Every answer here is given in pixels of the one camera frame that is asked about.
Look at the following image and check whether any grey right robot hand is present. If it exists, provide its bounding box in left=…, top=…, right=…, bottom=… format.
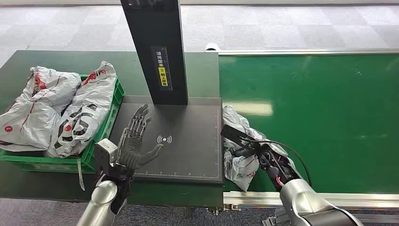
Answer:
left=232, top=144, right=266, bottom=163

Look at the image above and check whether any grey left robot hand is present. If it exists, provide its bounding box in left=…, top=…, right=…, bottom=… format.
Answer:
left=117, top=104, right=163, bottom=171

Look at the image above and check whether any grey plastic mailer package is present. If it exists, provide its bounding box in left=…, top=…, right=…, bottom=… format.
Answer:
left=222, top=105, right=302, bottom=193

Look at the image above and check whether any white package with black print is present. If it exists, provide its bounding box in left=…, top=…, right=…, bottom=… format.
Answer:
left=47, top=61, right=117, bottom=159

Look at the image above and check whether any green conveyor belt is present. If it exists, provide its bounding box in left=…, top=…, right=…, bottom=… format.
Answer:
left=218, top=53, right=399, bottom=194

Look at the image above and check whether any white package with red stripe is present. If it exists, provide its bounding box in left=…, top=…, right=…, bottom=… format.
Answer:
left=0, top=65, right=82, bottom=153

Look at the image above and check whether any green plastic crate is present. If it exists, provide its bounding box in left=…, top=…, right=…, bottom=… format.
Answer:
left=0, top=74, right=126, bottom=174

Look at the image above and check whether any black scanner platform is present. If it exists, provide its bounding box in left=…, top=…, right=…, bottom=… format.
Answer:
left=109, top=95, right=224, bottom=184

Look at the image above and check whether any black and yellow column label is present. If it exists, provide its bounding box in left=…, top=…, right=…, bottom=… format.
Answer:
left=151, top=46, right=173, bottom=92

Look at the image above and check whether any dark green table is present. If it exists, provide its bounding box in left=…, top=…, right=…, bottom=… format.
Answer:
left=0, top=50, right=224, bottom=208

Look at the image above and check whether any black scanner column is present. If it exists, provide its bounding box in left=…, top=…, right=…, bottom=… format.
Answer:
left=120, top=0, right=189, bottom=106

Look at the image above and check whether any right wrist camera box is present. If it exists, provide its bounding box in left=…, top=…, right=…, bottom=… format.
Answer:
left=220, top=124, right=254, bottom=148

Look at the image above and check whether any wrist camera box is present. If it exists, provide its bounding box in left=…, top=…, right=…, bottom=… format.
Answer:
left=94, top=138, right=119, bottom=170
left=220, top=124, right=254, bottom=148

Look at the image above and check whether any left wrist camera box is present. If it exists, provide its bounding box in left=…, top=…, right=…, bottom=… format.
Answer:
left=94, top=138, right=119, bottom=170

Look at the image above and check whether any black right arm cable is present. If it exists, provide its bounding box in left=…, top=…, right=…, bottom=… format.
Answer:
left=246, top=139, right=312, bottom=188

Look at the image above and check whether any white strap on crate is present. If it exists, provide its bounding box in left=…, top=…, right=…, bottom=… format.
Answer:
left=76, top=158, right=86, bottom=192

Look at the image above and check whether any metal conveyor bracket with bolts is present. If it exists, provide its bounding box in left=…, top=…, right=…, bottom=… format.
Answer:
left=209, top=204, right=241, bottom=216

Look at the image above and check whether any thin aluminium conveyor rail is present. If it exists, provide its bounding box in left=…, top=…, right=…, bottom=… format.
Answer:
left=205, top=48, right=399, bottom=57

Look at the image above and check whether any wide aluminium conveyor rail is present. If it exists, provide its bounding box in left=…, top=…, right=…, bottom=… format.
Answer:
left=223, top=191, right=399, bottom=210

